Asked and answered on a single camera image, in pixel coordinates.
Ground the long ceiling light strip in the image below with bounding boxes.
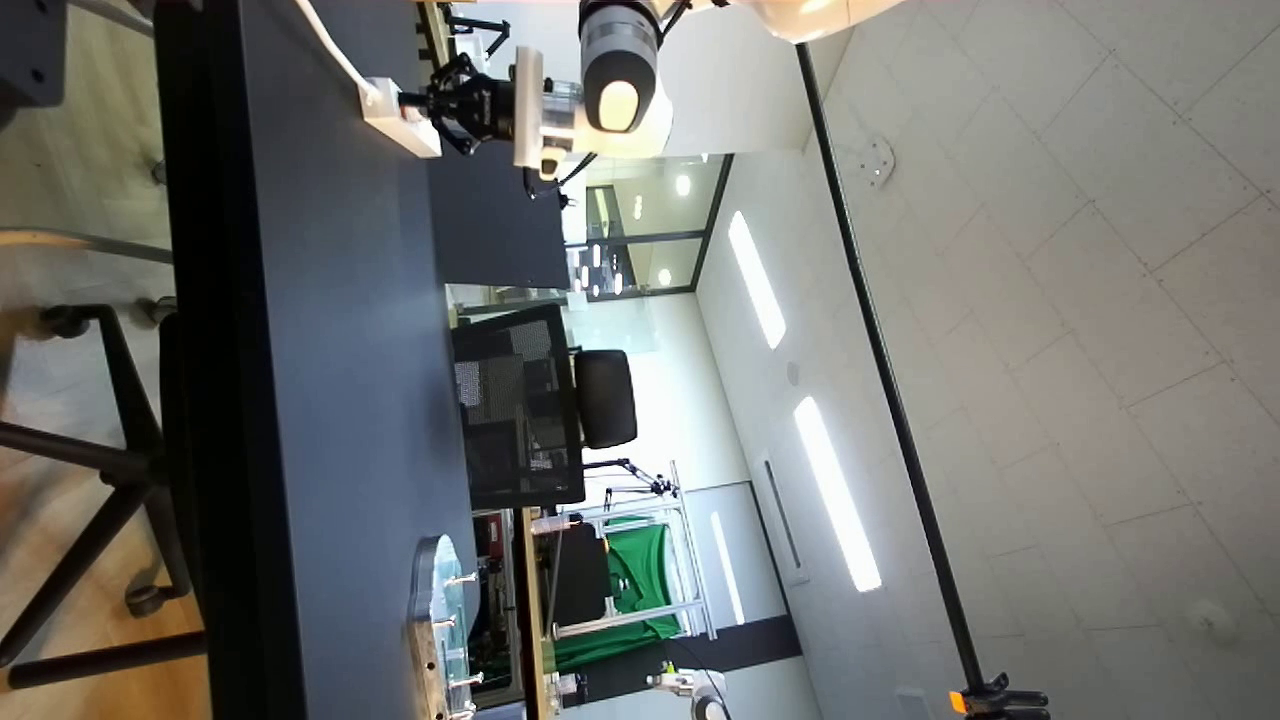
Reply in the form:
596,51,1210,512
787,390,886,601
724,208,791,356

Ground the white power strip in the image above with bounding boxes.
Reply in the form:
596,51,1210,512
355,71,442,165

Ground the black swivel chair base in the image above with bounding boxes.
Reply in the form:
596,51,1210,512
0,302,211,691

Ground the green cloth backdrop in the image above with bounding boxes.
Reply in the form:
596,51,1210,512
549,520,682,675

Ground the black orange clamp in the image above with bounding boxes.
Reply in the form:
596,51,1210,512
943,672,1050,720

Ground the black framed glass door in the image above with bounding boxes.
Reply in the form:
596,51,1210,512
574,149,740,307

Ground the black partition panel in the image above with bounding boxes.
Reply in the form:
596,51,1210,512
425,135,573,292

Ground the black camera stand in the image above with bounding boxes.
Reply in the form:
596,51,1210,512
448,5,519,64

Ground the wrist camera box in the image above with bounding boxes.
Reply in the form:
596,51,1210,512
531,124,600,191

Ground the grey metal bracket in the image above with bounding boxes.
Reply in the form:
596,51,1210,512
0,0,73,111

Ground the black computer monitor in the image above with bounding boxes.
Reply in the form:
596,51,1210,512
448,300,593,512

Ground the white smoke detector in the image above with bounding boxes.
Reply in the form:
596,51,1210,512
856,130,901,191

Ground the white power cable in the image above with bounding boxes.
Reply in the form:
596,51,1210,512
290,0,384,94

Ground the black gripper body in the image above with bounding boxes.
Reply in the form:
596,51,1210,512
467,67,519,149

